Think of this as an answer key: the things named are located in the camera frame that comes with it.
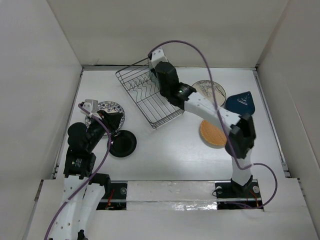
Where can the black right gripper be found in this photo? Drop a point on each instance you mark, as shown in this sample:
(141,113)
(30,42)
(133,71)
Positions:
(153,71)

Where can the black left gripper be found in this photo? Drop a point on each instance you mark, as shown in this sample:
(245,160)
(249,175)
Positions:
(112,119)

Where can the cream round plate tree drawing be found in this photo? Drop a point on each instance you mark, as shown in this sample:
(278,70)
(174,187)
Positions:
(204,87)

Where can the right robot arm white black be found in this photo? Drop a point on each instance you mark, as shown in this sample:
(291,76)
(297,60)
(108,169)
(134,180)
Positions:
(238,129)

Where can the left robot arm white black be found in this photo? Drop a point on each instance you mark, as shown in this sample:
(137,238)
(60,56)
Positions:
(83,186)

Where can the blue white floral plate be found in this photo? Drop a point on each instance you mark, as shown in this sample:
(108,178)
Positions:
(109,107)

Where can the black round bowl plate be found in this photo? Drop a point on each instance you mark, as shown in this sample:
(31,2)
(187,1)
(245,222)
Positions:
(123,144)

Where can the orange woven bamboo round plate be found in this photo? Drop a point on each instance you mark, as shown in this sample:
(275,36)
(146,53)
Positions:
(212,135)

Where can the dark blue leaf-shaped plate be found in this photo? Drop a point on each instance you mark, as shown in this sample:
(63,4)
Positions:
(241,103)

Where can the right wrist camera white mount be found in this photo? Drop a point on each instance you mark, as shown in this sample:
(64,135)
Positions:
(156,57)

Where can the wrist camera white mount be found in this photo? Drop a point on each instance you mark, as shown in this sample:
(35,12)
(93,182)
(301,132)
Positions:
(156,57)
(89,107)

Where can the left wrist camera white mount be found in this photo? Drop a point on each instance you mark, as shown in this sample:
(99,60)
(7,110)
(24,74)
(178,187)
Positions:
(89,107)

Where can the grey wire dish rack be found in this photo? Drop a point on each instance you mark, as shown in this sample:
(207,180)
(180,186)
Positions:
(136,81)

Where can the silver front rail tape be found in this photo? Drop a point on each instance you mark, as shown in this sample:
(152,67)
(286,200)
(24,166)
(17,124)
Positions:
(179,196)

